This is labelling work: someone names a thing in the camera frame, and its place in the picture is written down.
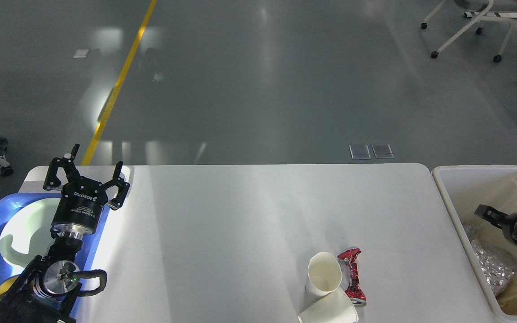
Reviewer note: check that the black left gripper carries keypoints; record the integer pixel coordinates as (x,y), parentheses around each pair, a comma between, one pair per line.
(80,208)

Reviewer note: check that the foil sheet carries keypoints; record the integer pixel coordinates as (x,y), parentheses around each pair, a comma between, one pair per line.
(498,265)

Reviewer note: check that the dark grey mug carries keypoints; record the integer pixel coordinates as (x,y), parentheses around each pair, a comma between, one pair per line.
(7,284)

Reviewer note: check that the crushed red soda can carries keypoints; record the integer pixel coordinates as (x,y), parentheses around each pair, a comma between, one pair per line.
(353,290)

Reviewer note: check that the white paper cup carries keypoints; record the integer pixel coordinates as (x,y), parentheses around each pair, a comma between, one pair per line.
(336,307)
(324,274)

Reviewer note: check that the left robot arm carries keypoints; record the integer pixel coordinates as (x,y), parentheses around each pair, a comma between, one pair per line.
(46,290)

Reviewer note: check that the beige waste bin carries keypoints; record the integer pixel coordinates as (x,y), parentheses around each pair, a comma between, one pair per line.
(463,188)

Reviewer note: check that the floor outlet cover right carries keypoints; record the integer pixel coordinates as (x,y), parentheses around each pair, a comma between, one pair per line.
(382,151)

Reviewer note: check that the floor outlet cover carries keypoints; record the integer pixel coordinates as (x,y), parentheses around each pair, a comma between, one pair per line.
(360,152)
(382,151)

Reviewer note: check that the floor outlet cover left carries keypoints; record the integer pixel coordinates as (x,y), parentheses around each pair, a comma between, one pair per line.
(360,152)

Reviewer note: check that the white office chair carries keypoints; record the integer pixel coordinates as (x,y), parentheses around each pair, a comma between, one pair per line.
(483,10)

